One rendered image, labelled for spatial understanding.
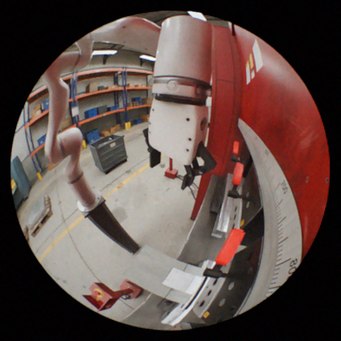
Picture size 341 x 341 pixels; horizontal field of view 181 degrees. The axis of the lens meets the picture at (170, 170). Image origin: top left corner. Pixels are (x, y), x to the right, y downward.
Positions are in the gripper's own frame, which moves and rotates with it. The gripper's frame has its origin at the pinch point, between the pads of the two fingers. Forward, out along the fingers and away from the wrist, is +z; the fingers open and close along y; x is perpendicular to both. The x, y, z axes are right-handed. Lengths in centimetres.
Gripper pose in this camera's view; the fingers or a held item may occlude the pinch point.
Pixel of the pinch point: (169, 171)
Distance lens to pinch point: 24.6
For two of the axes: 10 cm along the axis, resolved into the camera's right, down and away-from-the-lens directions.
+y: -7.6, -4.9, 4.3
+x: -6.5, 4.6, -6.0
